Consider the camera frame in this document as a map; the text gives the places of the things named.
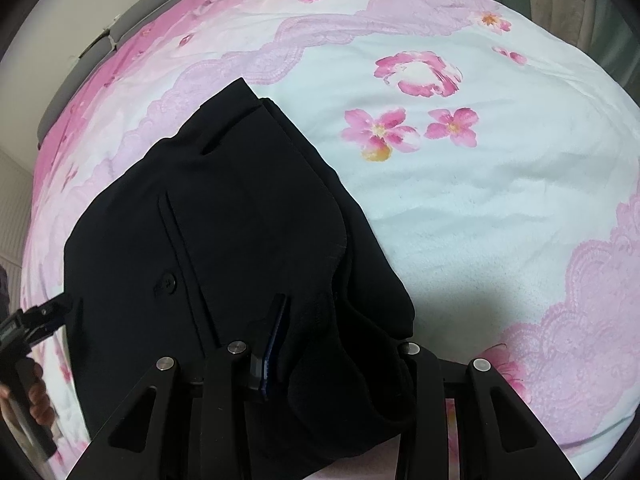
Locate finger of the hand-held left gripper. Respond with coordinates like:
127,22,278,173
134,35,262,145
27,316,68,347
31,295,72,320

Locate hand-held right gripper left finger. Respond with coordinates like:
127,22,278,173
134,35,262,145
65,296,289,480

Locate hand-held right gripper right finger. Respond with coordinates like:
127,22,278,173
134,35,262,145
395,342,585,480

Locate black pants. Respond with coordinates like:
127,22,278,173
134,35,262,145
62,77,417,480

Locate person's left hand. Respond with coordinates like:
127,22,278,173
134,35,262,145
27,377,57,427

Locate pink floral blanket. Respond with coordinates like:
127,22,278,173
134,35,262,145
20,0,640,480

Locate grey padded headboard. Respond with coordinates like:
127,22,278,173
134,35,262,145
37,0,251,150

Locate green curtain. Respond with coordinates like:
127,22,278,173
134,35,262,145
590,0,635,76

